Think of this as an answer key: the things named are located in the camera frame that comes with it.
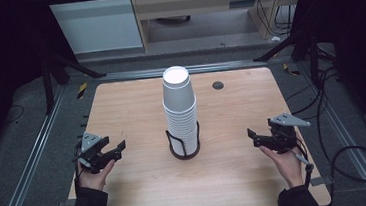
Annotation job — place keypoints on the silver floor rail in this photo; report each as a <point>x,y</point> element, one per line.
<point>26,170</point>
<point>348,142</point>

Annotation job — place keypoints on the white cabinet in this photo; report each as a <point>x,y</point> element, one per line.
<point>97,26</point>

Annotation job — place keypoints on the light wooden desk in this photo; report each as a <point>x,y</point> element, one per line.
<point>195,1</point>

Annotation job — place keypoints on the grey table bracket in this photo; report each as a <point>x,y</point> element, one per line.
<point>62,204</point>
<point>323,181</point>

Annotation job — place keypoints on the yellow black striped tape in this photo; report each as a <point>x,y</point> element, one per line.
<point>82,90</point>
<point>290,70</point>

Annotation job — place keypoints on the person's right hand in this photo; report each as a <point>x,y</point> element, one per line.
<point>288,167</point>

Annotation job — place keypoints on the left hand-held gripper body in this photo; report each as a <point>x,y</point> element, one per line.
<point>90,143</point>

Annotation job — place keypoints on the small white floor object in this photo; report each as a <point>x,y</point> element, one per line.
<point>276,38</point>

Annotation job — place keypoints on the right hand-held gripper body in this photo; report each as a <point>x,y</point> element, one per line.
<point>286,135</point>

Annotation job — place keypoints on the stack of white cups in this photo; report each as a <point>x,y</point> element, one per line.
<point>182,129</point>

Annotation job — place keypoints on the black metal stand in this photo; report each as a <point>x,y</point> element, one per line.
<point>314,54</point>
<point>47,88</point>

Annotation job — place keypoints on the person's left hand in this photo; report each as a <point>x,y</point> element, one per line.
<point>92,181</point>

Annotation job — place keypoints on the black round table grommet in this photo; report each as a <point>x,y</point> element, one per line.
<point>218,85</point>

